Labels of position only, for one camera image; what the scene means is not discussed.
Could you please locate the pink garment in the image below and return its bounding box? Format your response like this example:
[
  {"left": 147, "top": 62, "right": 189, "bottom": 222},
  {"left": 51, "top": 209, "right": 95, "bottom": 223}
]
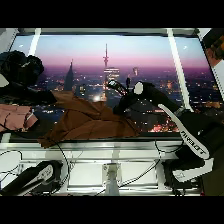
[{"left": 0, "top": 103, "right": 40, "bottom": 133}]

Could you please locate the silver frame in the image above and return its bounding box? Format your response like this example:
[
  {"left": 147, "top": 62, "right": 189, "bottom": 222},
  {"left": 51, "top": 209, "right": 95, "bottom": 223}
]
[{"left": 0, "top": 132, "right": 208, "bottom": 197}]

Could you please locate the brown garment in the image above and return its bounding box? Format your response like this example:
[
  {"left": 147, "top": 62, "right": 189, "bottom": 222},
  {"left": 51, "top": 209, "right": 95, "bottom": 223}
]
[{"left": 37, "top": 90, "right": 142, "bottom": 150}]

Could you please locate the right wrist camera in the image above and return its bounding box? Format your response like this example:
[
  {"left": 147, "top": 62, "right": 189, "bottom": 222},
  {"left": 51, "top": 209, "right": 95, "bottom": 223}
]
[{"left": 106, "top": 77, "right": 132, "bottom": 98}]

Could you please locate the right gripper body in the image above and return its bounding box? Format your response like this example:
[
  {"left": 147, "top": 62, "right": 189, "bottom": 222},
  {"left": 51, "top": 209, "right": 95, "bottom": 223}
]
[{"left": 112, "top": 93, "right": 138, "bottom": 117}]

